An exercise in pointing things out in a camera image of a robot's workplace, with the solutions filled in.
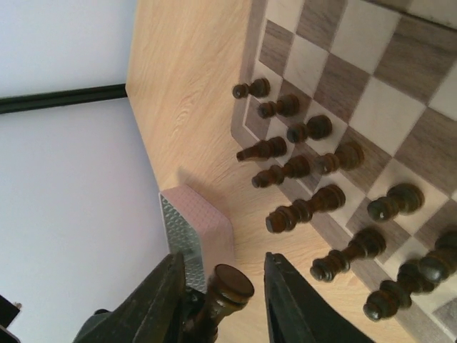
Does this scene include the dark pawn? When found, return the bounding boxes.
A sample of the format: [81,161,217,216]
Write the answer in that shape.
[257,94,300,119]
[286,114,333,144]

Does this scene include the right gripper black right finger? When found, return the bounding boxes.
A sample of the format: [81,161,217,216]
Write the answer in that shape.
[264,252,373,343]

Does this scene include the wooden chess board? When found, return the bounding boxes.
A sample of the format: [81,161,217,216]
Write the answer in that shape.
[230,0,457,343]

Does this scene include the dark rook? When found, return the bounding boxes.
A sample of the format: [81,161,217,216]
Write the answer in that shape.
[184,264,255,342]

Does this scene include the dark pawn corner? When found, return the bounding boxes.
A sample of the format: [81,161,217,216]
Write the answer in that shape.
[232,78,271,99]

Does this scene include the dark chess piece off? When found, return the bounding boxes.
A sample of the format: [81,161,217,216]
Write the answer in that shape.
[363,259,436,322]

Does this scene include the silver tin lid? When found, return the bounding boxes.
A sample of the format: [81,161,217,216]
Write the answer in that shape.
[159,184,235,293]

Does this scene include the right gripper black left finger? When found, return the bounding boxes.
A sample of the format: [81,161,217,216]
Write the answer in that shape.
[75,253,186,342]

